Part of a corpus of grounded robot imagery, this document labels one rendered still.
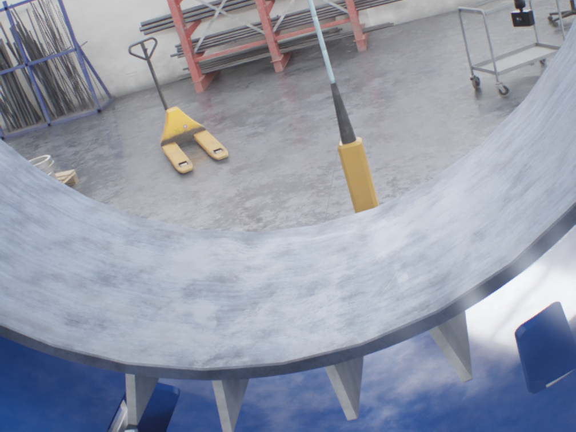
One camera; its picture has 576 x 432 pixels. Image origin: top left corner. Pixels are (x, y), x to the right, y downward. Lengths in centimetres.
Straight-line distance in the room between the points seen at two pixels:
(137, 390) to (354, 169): 109
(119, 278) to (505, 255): 99
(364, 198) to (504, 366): 81
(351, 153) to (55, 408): 119
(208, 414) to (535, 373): 98
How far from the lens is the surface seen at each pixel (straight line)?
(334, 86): 250
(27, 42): 1267
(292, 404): 227
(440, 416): 205
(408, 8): 1229
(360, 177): 256
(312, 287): 193
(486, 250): 166
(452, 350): 167
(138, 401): 189
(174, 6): 1132
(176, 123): 893
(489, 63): 808
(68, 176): 897
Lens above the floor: 228
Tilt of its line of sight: 20 degrees down
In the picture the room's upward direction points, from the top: 17 degrees counter-clockwise
